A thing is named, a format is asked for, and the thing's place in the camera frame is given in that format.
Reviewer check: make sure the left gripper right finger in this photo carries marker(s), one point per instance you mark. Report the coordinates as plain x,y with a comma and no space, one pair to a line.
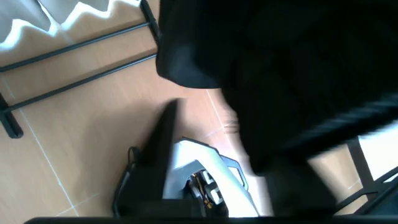
298,196

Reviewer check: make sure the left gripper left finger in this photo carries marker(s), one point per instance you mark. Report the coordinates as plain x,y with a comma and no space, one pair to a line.
146,186

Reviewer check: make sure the black garment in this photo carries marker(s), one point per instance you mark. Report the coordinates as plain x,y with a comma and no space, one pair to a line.
280,62

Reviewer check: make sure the black clothes rack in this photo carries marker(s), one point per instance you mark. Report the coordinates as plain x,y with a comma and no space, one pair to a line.
11,126

